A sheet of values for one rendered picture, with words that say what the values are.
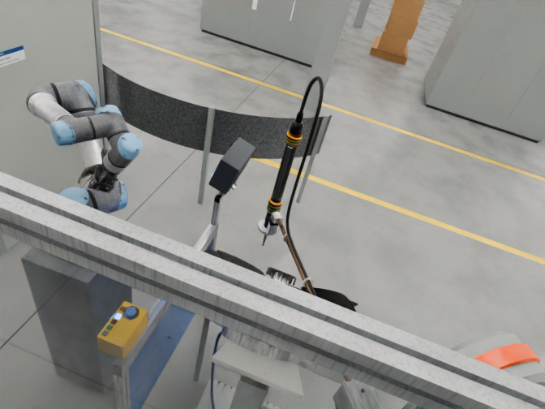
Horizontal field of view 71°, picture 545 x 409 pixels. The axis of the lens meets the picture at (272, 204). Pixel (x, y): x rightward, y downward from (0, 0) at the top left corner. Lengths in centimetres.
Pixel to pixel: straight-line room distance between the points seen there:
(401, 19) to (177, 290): 883
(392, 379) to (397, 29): 885
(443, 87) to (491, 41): 91
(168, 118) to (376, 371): 297
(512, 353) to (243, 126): 272
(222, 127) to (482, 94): 514
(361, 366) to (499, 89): 707
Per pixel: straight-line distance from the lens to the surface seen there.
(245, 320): 37
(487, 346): 58
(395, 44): 917
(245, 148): 207
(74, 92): 170
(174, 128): 323
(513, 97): 745
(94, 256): 41
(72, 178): 351
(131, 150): 130
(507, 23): 709
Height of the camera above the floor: 233
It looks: 39 degrees down
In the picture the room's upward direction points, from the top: 16 degrees clockwise
